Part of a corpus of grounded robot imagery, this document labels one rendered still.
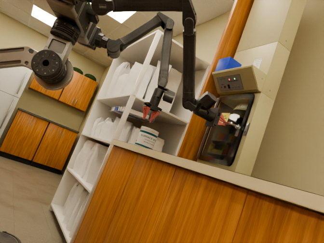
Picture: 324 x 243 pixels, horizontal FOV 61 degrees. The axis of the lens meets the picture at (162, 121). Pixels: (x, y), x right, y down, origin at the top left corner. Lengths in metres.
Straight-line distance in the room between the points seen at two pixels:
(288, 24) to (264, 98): 0.45
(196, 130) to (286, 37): 0.72
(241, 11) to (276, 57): 0.54
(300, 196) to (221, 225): 0.31
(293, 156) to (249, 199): 0.88
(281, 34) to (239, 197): 0.99
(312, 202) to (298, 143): 1.02
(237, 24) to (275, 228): 1.42
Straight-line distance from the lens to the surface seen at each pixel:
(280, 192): 0.87
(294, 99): 1.98
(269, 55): 1.64
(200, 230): 1.10
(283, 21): 1.73
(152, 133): 1.89
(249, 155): 1.48
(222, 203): 1.05
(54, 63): 1.47
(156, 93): 1.64
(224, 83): 1.67
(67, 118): 6.67
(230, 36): 1.93
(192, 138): 1.70
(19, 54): 1.67
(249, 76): 1.52
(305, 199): 0.83
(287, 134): 1.89
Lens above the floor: 0.86
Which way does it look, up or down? 9 degrees up
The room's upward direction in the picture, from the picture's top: 21 degrees clockwise
